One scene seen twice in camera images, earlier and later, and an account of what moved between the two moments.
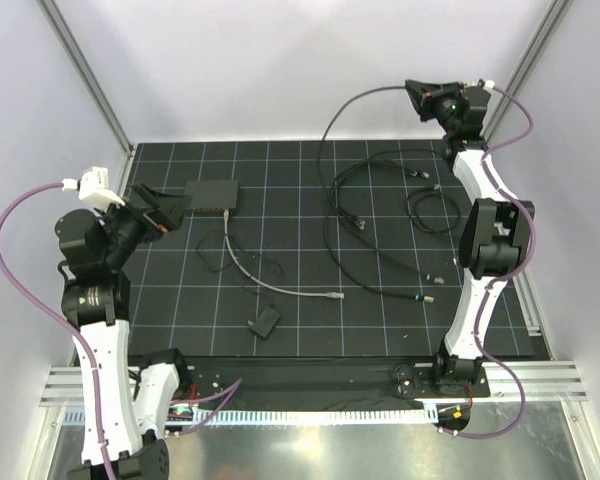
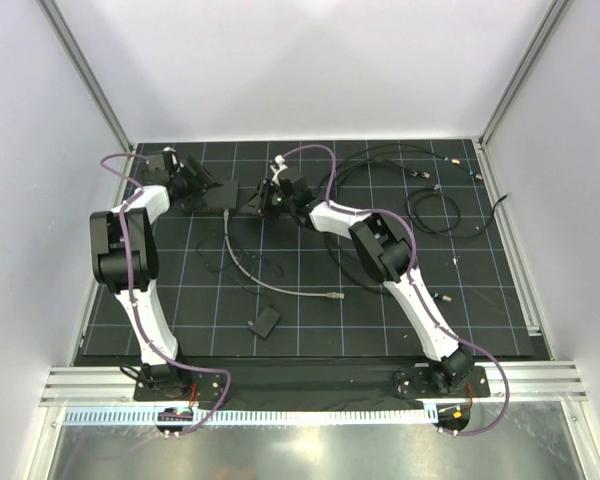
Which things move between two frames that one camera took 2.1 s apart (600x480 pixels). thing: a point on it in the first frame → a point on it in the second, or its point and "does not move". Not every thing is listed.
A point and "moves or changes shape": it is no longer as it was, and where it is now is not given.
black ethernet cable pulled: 358,224 does not move
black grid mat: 315,248 does not move
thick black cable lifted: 435,279 moves or changes shape
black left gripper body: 147,223 → 190,187
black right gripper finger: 420,93 → 256,204
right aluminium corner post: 552,17 does not move
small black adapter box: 266,323 does not move
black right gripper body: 442,105 → 274,202
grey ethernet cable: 329,295 does not move
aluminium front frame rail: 65,387 does not move
